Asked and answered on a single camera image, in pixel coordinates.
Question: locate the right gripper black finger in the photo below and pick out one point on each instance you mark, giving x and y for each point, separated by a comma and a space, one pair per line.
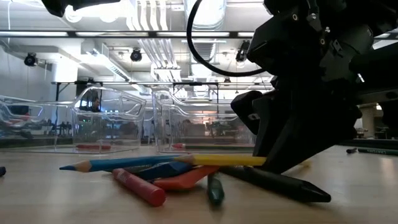
295, 133

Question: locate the blue crayon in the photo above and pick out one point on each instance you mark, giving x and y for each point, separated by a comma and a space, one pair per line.
351, 150
2, 171

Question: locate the yellow pencil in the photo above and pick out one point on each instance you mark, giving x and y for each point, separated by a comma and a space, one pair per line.
224, 160

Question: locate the blue eraser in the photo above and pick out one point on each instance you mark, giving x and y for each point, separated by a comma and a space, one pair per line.
164, 171

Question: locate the red crayon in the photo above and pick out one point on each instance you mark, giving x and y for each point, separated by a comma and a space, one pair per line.
93, 146
140, 186

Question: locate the blue pencil with pink eraser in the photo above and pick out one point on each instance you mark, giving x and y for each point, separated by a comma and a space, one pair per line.
124, 162

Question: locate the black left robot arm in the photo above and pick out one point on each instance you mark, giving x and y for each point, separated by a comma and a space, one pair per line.
59, 7

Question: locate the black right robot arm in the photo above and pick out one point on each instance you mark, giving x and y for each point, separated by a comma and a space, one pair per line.
382, 68

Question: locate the black pen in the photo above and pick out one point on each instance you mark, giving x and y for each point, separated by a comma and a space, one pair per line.
280, 183

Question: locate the black ceiling spotlight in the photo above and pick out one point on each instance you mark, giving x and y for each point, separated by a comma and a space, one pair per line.
31, 59
136, 55
242, 53

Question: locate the clear plastic bin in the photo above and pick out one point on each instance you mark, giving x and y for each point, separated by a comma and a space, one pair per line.
46, 124
148, 121
211, 121
192, 130

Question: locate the dark green crayon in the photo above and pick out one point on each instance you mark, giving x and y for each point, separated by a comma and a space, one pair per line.
215, 189

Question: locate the orange marker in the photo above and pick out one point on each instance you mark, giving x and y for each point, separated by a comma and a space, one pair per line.
186, 180

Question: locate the person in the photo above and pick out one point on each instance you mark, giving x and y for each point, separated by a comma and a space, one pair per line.
94, 105

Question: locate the overhead LED light bar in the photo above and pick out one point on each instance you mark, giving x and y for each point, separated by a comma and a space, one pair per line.
31, 33

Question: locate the silver ventilation duct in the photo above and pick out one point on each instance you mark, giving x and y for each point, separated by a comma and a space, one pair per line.
206, 12

